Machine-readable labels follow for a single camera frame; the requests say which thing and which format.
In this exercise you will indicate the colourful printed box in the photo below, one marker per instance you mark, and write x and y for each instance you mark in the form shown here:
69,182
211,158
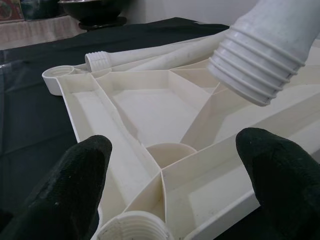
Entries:
30,10

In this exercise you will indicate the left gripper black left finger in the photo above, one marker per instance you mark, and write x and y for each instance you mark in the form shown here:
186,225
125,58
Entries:
62,195

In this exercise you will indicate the pale lace furniture cover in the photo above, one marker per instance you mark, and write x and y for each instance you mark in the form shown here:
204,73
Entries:
37,32

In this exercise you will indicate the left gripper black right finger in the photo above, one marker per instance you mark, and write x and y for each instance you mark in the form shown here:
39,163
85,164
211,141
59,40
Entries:
287,187

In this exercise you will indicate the dark round bowl on stand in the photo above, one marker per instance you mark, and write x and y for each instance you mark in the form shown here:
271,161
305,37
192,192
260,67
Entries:
95,12

